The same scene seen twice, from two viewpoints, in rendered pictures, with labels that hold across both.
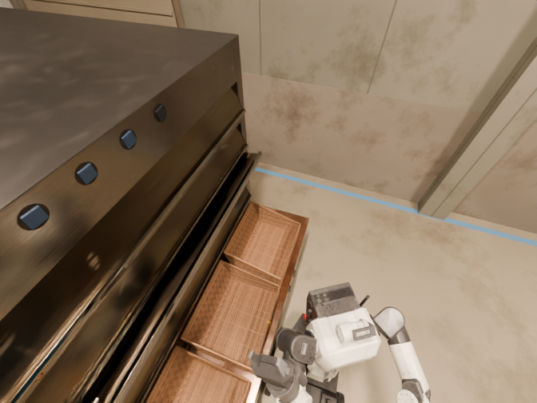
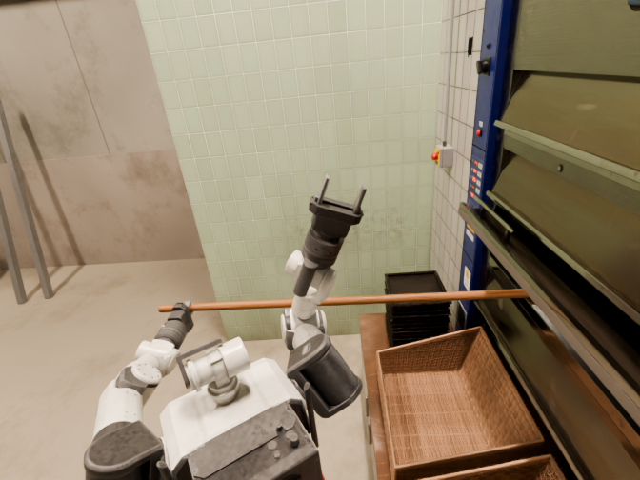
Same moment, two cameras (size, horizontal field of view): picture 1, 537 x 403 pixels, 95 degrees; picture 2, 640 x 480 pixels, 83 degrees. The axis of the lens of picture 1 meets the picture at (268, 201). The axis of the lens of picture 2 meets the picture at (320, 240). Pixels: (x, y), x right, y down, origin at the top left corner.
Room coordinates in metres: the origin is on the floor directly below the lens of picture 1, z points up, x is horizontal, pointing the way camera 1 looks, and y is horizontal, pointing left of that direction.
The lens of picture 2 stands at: (0.82, -0.25, 1.98)
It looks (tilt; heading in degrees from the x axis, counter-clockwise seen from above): 26 degrees down; 165
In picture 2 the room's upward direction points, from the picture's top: 6 degrees counter-clockwise
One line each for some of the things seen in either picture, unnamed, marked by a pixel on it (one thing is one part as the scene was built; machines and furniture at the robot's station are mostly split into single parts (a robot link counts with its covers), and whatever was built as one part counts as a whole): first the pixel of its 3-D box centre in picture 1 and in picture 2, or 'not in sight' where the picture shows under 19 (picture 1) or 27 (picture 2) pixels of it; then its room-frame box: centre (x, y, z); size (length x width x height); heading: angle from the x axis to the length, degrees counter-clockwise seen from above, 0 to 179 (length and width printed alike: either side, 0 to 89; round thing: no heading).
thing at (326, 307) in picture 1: (336, 327); (248, 458); (0.30, -0.32, 1.26); 0.34 x 0.30 x 0.36; 103
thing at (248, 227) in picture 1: (264, 241); not in sight; (1.10, 0.03, 0.72); 0.56 x 0.49 x 0.28; 160
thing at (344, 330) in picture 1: (352, 331); (221, 368); (0.24, -0.32, 1.46); 0.10 x 0.07 x 0.09; 103
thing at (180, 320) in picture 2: not in sight; (176, 327); (-0.32, -0.50, 1.19); 0.12 x 0.10 x 0.13; 159
